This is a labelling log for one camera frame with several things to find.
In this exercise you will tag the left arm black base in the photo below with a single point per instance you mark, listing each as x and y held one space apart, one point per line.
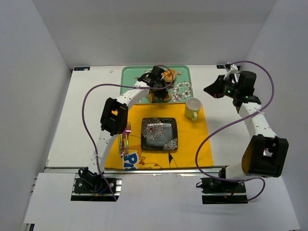
90 186

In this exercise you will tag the small round muffin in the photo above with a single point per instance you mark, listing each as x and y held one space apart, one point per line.
168 98

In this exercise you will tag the aluminium front rail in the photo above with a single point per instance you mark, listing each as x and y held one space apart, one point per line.
119 174

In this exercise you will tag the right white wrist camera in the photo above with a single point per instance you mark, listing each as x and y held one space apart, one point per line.
231 69

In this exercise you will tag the yellow green mug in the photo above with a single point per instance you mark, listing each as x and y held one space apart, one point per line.
192 108

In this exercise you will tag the blue label left corner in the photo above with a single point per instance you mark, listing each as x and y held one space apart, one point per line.
81 69

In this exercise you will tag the black floral square plate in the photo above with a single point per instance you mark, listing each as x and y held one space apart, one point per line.
159 134

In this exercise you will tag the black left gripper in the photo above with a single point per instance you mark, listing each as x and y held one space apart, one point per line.
161 91

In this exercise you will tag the iridescent spoon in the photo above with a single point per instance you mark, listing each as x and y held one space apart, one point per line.
119 145

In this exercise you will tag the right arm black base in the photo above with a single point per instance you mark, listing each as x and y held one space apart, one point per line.
217 192

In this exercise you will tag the sliced loaf cake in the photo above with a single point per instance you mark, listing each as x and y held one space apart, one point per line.
151 97

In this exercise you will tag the iridescent knife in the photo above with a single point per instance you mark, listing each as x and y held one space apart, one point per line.
124 139

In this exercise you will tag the green floral tray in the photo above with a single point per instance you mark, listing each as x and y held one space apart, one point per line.
181 89

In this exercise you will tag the glazed ring donut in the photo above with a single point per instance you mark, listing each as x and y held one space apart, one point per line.
171 77

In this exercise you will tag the iridescent fork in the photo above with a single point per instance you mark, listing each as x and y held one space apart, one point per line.
128 131

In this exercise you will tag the yellow cartoon placemat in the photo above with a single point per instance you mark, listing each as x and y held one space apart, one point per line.
190 134

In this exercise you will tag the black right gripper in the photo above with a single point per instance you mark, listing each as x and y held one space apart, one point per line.
220 84

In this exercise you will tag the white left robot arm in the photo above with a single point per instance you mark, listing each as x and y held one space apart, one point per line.
114 120

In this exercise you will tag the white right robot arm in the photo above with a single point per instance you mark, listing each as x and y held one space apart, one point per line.
266 153

